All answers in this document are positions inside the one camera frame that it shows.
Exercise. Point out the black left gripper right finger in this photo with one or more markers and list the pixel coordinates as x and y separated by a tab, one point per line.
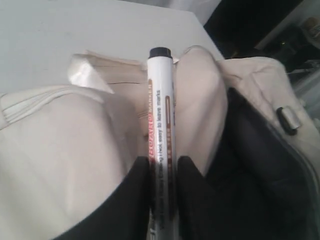
207	213

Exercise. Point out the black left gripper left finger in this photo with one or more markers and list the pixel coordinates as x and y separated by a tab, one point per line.
124	215

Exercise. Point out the cream fabric duffel bag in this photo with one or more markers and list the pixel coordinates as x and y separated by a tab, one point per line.
65	149

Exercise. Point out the green-capped white marker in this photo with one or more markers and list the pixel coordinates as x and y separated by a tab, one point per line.
164	223

